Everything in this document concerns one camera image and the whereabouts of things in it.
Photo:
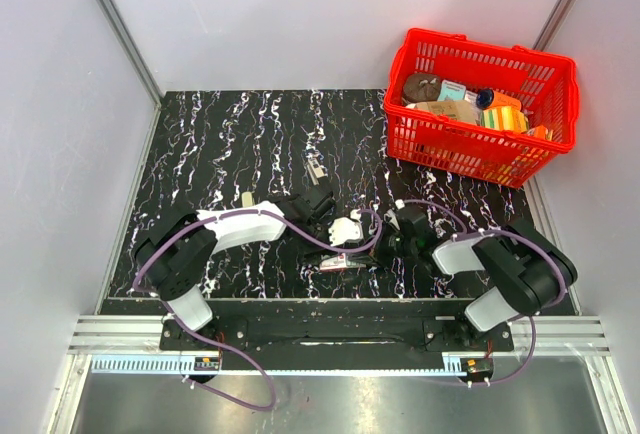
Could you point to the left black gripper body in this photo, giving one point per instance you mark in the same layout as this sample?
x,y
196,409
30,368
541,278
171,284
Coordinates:
x,y
319,230

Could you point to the brown round object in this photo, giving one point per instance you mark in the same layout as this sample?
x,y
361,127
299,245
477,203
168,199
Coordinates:
x,y
421,87

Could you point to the yellow green sponge pack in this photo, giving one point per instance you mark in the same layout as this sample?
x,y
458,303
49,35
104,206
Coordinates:
x,y
505,118

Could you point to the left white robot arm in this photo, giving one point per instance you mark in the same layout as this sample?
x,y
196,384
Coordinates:
x,y
172,256

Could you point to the teal small box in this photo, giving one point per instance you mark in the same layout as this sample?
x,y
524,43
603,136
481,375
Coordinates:
x,y
451,91

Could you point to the brown cardboard package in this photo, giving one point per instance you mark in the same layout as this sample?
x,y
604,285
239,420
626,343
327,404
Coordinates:
x,y
458,110

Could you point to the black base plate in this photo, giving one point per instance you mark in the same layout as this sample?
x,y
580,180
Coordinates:
x,y
348,335

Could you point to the aluminium rail frame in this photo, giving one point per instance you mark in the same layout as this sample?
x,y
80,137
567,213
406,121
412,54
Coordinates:
x,y
143,345

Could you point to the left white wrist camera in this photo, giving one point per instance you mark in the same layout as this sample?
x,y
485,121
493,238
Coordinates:
x,y
347,229

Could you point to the red plastic basket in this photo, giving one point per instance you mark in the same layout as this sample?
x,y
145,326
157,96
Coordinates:
x,y
546,84

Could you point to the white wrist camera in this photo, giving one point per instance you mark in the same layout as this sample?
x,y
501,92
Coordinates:
x,y
394,215
347,229

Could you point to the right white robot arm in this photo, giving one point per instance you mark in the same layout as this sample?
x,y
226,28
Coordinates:
x,y
528,272

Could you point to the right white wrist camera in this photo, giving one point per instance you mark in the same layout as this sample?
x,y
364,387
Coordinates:
x,y
394,215

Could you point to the blue capped orange bottle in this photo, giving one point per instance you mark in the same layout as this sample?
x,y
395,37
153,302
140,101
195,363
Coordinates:
x,y
490,98

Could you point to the beige stapler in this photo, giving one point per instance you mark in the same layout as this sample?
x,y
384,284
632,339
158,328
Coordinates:
x,y
247,199

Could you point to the orange small box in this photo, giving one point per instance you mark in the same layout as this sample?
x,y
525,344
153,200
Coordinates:
x,y
540,132

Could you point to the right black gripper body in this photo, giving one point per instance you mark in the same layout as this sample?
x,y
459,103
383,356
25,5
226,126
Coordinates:
x,y
392,244

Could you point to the red white staple box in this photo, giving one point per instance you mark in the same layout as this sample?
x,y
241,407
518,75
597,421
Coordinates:
x,y
340,262

